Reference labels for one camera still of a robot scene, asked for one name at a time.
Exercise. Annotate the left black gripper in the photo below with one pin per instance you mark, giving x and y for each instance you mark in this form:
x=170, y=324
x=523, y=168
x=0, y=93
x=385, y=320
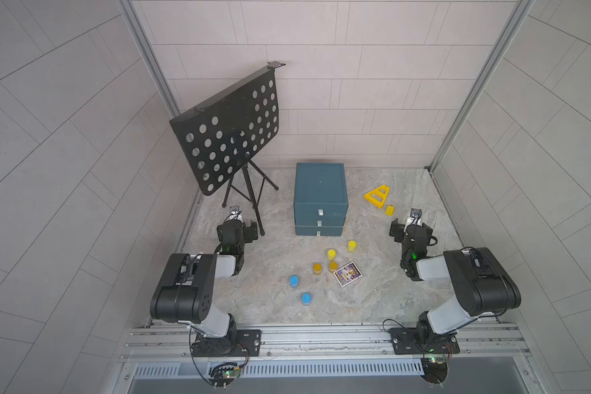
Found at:
x=247, y=235

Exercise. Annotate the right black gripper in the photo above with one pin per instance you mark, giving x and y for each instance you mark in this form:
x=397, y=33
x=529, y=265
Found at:
x=400, y=229

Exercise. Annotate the teal three-drawer cabinet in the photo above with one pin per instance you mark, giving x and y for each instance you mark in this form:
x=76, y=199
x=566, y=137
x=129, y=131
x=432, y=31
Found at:
x=320, y=199

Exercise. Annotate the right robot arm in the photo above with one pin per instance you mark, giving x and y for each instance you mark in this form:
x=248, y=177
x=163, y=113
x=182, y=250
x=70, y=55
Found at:
x=482, y=289

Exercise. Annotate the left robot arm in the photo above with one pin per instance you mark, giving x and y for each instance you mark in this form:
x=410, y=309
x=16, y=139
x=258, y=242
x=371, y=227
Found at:
x=185, y=294

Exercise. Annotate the blue paint can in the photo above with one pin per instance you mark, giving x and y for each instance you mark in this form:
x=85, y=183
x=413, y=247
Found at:
x=306, y=298
x=294, y=281

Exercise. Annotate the small yellow block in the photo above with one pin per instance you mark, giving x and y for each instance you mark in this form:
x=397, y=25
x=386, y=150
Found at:
x=390, y=210

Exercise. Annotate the colourful picture card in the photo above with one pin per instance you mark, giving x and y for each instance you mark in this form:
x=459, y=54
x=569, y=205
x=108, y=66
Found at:
x=347, y=274

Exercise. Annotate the black perforated music stand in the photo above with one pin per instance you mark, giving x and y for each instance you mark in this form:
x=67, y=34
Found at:
x=221, y=135

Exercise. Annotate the right green circuit board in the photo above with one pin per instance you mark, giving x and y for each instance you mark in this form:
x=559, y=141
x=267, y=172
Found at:
x=435, y=372

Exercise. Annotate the green circuit board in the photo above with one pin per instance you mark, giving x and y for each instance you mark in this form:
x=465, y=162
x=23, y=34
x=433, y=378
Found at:
x=435, y=372
x=224, y=374

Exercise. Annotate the left green circuit board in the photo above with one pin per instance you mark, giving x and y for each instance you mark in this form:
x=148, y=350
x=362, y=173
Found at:
x=224, y=374

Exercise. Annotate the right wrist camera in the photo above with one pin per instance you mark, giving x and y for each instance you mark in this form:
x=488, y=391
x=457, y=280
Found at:
x=415, y=215

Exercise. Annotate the yellow triangular plastic frame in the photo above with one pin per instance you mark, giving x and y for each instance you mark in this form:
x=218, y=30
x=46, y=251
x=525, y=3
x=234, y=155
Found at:
x=378, y=196

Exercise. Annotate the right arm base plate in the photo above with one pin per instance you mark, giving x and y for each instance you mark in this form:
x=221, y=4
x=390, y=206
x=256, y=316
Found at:
x=409, y=341

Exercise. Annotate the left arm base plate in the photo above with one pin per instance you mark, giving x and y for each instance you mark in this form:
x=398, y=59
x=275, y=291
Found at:
x=242, y=343

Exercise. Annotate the aluminium mounting rail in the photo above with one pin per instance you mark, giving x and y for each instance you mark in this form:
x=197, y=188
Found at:
x=362, y=341

